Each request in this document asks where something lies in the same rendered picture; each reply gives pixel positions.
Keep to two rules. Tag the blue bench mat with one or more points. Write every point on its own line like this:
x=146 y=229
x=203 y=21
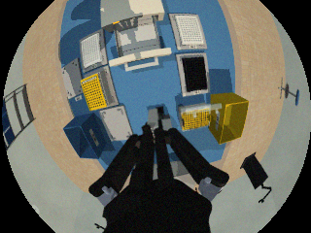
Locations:
x=156 y=86

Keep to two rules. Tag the blue open-top bin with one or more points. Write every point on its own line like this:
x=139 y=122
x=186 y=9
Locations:
x=87 y=140

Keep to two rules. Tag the yellow open-top bin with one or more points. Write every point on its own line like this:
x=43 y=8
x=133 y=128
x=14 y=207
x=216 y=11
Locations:
x=229 y=123

